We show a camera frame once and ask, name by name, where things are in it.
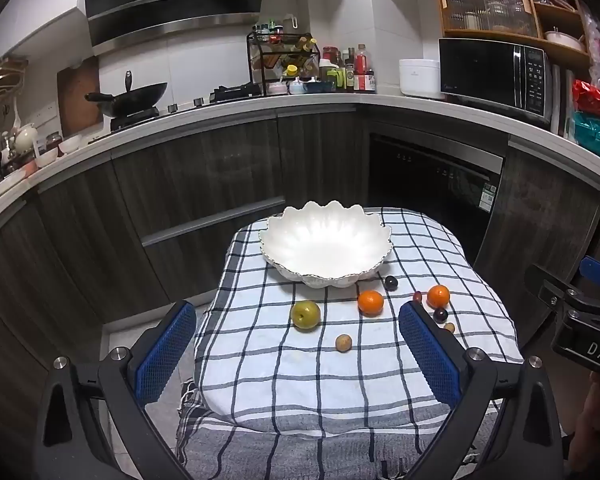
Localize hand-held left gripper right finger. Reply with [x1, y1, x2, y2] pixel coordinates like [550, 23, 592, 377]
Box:
[399, 300, 566, 480]

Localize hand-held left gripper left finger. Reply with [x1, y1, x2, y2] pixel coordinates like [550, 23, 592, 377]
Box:
[32, 300, 198, 480]

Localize orange mandarin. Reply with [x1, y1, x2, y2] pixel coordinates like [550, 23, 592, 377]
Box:
[357, 290, 385, 317]
[426, 284, 452, 309]

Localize green apple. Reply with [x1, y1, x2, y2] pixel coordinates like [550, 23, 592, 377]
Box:
[290, 300, 322, 332]

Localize white scalloped bowl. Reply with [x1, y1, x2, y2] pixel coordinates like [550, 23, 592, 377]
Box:
[258, 200, 393, 289]

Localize person's right hand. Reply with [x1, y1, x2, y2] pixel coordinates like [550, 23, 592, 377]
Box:
[569, 374, 600, 480]

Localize narrow dark wood cabinet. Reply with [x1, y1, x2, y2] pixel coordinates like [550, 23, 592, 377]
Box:
[472, 135, 600, 331]

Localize black white checkered cloth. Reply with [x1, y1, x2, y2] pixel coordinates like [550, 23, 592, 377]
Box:
[175, 206, 526, 480]

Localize teal plastic bag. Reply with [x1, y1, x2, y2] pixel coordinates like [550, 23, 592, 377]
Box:
[570, 111, 600, 161]

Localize black built-in dishwasher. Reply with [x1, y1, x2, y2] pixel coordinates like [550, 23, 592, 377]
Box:
[367, 120, 506, 266]

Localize red plastic bag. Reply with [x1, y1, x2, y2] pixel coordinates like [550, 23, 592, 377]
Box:
[572, 79, 600, 118]

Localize white upright trays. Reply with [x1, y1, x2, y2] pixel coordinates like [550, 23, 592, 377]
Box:
[550, 65, 576, 138]

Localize dark wood base cabinet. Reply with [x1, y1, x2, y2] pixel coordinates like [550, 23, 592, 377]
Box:
[0, 105, 371, 480]

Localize black microwave oven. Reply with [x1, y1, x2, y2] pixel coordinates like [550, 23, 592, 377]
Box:
[438, 37, 552, 128]

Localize clear plastic bags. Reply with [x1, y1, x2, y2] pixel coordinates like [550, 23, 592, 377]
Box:
[582, 5, 600, 81]

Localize white pot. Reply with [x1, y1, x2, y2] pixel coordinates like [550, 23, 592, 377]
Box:
[545, 30, 583, 52]

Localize white rice cooker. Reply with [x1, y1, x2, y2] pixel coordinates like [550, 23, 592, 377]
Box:
[399, 58, 441, 99]

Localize white teapot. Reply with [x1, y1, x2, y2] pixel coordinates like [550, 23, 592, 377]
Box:
[11, 124, 43, 153]

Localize black wok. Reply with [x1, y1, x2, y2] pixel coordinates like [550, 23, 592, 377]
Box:
[85, 71, 168, 117]

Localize black gas stove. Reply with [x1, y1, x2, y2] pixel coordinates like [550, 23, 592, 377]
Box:
[87, 84, 266, 142]

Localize white kitchen countertop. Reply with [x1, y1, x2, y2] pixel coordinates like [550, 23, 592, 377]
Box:
[0, 91, 600, 241]

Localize brown wooden cutting board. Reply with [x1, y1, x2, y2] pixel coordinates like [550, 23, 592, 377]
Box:
[56, 56, 103, 137]

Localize red liquid bottle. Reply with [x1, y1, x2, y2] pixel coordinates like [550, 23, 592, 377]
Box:
[354, 44, 376, 93]

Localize cluster of seasoning bottles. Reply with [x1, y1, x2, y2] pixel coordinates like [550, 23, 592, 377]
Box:
[251, 19, 320, 83]

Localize black steel range hood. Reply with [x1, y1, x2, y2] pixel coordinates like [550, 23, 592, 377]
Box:
[84, 0, 272, 56]

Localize wooden wall cabinet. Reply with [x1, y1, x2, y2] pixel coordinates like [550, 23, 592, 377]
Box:
[434, 0, 588, 72]

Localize black wire spice rack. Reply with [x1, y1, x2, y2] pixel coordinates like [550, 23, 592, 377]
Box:
[246, 31, 322, 96]

